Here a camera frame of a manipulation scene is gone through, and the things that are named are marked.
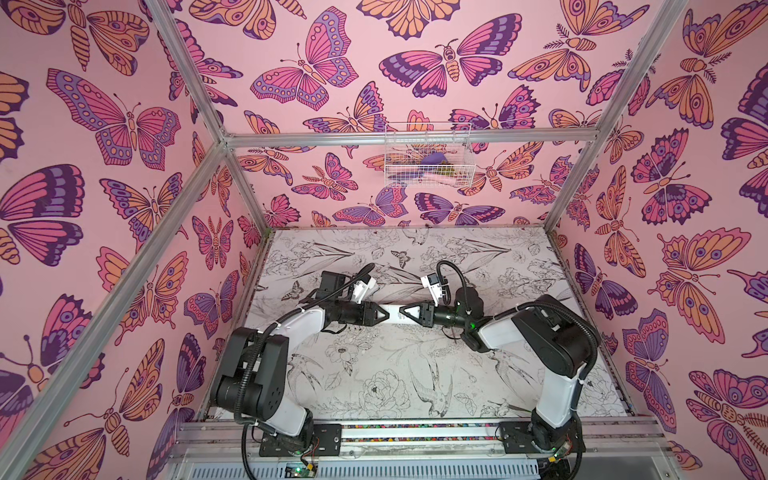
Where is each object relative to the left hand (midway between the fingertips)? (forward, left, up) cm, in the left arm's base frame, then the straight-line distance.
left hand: (385, 313), depth 86 cm
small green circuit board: (-36, +20, -12) cm, 43 cm away
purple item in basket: (+43, -15, +23) cm, 51 cm away
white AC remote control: (-1, -3, +1) cm, 3 cm away
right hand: (0, -5, +2) cm, 5 cm away
